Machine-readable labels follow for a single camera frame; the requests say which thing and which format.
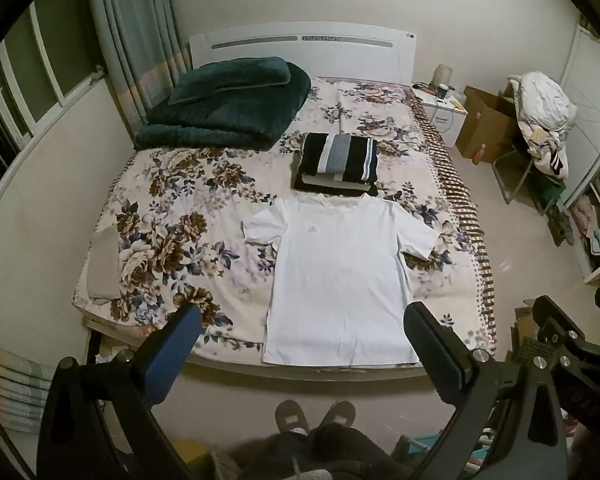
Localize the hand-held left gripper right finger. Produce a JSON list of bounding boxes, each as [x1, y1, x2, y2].
[[402, 301, 568, 480]]

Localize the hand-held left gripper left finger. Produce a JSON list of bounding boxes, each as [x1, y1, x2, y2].
[[36, 302, 203, 480]]

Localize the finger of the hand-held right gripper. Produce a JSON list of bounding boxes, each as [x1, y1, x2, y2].
[[531, 295, 588, 348]]

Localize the white t-shirt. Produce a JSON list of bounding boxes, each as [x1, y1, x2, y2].
[[242, 194, 448, 367]]

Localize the pastel clothes in wardrobe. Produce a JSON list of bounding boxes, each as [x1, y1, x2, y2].
[[567, 195, 600, 257]]

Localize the stack of folded clothes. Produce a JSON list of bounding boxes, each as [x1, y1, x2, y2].
[[299, 132, 378, 183]]

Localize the small cardboard box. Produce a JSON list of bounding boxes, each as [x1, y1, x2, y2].
[[509, 305, 542, 361]]

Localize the folded beige cloth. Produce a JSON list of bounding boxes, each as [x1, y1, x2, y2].
[[87, 227, 121, 303]]

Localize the person's dark trousers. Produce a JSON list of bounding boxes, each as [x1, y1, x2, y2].
[[240, 422, 411, 480]]

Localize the bed with floral sheet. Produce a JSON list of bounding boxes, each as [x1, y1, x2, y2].
[[71, 76, 497, 368]]

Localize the pale striped fabric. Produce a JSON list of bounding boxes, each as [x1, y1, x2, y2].
[[0, 337, 56, 436]]

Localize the stack of folded blankets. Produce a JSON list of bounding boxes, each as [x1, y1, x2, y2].
[[300, 172, 371, 192]]

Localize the large cardboard box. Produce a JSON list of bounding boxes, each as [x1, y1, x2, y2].
[[455, 86, 521, 163]]

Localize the white wardrobe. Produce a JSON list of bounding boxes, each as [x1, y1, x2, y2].
[[555, 20, 600, 286]]

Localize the folded black garment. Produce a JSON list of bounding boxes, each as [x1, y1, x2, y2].
[[292, 179, 379, 197]]

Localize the pile of white clothing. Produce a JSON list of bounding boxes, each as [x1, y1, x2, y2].
[[505, 71, 578, 177]]

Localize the white nightstand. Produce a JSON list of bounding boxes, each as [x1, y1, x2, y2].
[[411, 81, 468, 148]]

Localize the dark green blanket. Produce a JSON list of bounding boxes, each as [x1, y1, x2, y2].
[[135, 57, 312, 151]]

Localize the small table lamp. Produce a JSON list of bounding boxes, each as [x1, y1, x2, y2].
[[432, 64, 454, 92]]

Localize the dark green pillow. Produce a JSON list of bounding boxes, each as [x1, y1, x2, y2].
[[167, 56, 292, 106]]

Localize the white headboard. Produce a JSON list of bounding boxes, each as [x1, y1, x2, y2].
[[188, 21, 417, 86]]

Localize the grey-green curtain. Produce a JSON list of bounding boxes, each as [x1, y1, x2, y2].
[[84, 0, 193, 126]]

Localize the metal frame chair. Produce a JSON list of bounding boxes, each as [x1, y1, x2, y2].
[[491, 80, 566, 206]]

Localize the window with white frame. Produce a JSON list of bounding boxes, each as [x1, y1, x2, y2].
[[0, 2, 106, 221]]

